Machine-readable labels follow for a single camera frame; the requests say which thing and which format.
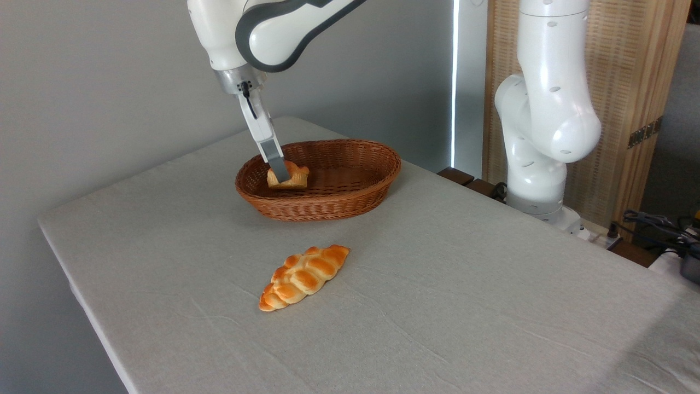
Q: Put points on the round knotted bread bun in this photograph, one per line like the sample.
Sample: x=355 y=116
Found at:
x=299 y=178

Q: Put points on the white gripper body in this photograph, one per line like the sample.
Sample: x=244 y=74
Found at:
x=261 y=123

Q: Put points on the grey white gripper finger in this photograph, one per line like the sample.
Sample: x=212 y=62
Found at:
x=276 y=161

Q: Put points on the brown wicker oval basket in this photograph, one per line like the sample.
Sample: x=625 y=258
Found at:
x=350 y=202

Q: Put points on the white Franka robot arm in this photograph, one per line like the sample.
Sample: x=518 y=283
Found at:
x=547 y=109

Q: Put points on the metal screen hinge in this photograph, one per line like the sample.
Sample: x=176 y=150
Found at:
x=645 y=132

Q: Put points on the long braided bread loaf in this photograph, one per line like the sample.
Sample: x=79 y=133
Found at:
x=303 y=276

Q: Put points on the light grey tablecloth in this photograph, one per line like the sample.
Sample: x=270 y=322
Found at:
x=437 y=306

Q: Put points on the dark wooden block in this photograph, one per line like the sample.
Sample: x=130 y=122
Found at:
x=484 y=189
x=455 y=175

